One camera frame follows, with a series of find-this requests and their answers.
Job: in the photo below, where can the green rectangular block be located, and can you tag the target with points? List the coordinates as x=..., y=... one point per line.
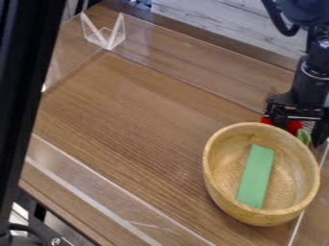
x=253, y=185

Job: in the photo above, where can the clear acrylic corner bracket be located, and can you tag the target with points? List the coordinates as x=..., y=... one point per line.
x=105, y=37

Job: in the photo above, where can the wooden oval bowl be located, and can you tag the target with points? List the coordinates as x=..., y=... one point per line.
x=295, y=178

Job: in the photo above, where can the red plush strawberry toy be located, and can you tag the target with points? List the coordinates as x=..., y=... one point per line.
x=296, y=128

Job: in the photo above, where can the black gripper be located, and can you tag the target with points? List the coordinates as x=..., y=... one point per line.
x=307, y=107

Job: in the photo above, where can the black foreground post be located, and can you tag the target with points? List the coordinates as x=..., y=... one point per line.
x=29, y=30

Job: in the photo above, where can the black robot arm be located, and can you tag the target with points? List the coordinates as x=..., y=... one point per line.
x=293, y=15

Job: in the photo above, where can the clear acrylic tray wall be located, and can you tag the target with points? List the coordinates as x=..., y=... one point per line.
x=110, y=215

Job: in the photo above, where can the black table frame leg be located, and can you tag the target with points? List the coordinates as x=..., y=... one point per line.
x=50, y=237

